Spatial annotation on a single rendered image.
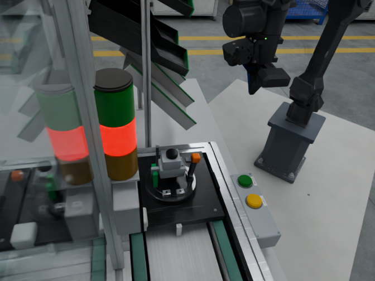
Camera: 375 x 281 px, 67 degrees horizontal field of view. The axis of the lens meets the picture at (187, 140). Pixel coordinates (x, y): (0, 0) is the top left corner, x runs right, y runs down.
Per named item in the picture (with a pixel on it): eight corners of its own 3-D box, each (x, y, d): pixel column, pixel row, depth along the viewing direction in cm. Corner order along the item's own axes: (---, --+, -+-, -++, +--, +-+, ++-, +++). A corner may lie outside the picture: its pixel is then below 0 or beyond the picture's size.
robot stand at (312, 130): (304, 160, 106) (326, 117, 93) (292, 184, 97) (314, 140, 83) (268, 143, 112) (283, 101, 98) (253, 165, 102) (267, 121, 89)
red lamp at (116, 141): (135, 131, 42) (133, 103, 39) (138, 154, 39) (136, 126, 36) (100, 134, 41) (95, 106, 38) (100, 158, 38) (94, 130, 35)
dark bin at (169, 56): (183, 56, 90) (195, 35, 86) (184, 77, 80) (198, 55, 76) (96, 11, 80) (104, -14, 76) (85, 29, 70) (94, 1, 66)
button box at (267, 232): (246, 184, 90) (251, 171, 86) (275, 246, 75) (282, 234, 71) (226, 187, 89) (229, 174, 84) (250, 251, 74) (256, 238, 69)
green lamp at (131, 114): (133, 103, 39) (131, 71, 36) (136, 126, 36) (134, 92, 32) (95, 105, 38) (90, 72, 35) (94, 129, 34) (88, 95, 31)
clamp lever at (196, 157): (192, 172, 79) (198, 153, 74) (193, 178, 77) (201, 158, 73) (179, 172, 78) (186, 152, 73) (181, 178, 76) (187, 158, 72)
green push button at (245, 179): (248, 178, 85) (249, 173, 84) (253, 188, 82) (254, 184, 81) (235, 179, 84) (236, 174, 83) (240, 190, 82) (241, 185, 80)
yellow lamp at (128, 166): (136, 155, 46) (135, 131, 43) (139, 179, 42) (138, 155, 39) (104, 158, 45) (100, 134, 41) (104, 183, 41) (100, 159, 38)
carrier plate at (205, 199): (201, 155, 91) (202, 150, 90) (224, 219, 74) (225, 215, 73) (124, 162, 86) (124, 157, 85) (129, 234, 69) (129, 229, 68)
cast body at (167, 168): (181, 164, 77) (182, 145, 73) (184, 176, 74) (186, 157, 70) (150, 167, 76) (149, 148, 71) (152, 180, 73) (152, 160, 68)
